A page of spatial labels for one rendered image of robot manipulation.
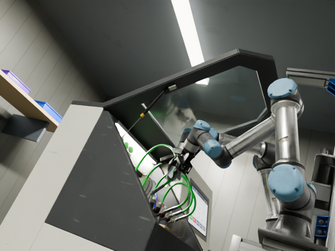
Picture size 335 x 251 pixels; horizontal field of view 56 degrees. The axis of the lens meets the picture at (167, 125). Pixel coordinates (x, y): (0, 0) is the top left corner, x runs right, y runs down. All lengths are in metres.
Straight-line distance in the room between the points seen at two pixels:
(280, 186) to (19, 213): 1.30
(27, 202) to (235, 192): 2.31
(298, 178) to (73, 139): 1.20
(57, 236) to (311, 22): 2.21
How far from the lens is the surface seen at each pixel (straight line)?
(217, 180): 3.61
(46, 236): 1.66
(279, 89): 1.39
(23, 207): 1.84
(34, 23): 3.71
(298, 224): 1.26
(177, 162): 1.54
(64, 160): 1.79
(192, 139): 1.49
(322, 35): 2.75
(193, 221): 2.36
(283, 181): 1.17
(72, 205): 1.62
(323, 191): 1.60
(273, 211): 1.91
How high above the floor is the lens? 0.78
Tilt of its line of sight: 24 degrees up
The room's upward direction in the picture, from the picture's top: 22 degrees clockwise
